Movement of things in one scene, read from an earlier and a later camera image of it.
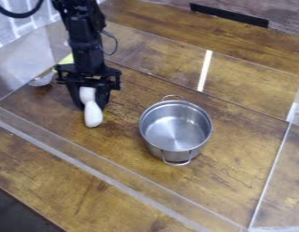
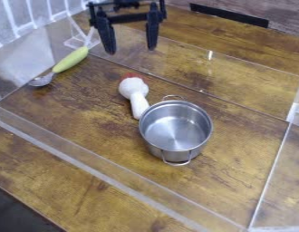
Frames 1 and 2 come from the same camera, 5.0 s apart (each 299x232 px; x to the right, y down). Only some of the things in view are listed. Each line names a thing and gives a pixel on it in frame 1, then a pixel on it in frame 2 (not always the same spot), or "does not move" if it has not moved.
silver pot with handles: (175, 127) does not move
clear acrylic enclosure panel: (32, 44) does not move
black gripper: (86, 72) -> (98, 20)
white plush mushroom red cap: (92, 107) -> (133, 88)
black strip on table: (229, 15) does not move
